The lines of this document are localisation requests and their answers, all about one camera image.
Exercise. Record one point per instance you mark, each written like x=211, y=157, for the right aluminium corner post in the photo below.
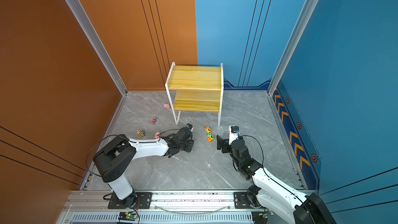
x=301, y=23

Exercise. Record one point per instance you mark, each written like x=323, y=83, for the pink toy truck striped roof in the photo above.
x=153, y=120

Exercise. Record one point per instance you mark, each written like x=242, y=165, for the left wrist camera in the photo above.
x=189, y=127

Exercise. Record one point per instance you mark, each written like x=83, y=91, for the left aluminium corner post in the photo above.
x=86, y=25

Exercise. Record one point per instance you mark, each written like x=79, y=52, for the orange green toy car upper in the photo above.
x=208, y=129

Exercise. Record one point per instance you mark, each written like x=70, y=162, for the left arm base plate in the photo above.
x=136, y=200

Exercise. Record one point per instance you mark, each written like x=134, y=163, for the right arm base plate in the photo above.
x=243, y=200

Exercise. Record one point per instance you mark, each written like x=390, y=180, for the right controller board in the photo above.
x=261, y=217

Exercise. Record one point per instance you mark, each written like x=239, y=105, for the aluminium corner post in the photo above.
x=86, y=25
x=301, y=23

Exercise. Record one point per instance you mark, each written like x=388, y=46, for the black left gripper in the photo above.
x=191, y=144

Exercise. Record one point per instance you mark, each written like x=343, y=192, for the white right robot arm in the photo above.
x=267, y=191

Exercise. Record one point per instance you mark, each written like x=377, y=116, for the aluminium mounting rail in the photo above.
x=167, y=207

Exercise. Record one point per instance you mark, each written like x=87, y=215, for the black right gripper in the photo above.
x=219, y=143

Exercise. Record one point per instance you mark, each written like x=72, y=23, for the left controller board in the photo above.
x=128, y=218

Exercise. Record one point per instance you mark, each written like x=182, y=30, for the controller board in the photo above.
x=261, y=217
x=128, y=218

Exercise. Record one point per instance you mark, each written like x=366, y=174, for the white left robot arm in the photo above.
x=113, y=159

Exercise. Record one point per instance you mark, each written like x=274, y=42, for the green red toy truck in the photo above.
x=141, y=132

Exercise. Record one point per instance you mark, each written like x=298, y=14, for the green orange toy car lower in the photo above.
x=210, y=137

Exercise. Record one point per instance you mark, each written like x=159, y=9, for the wooden two-tier shelf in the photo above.
x=195, y=89

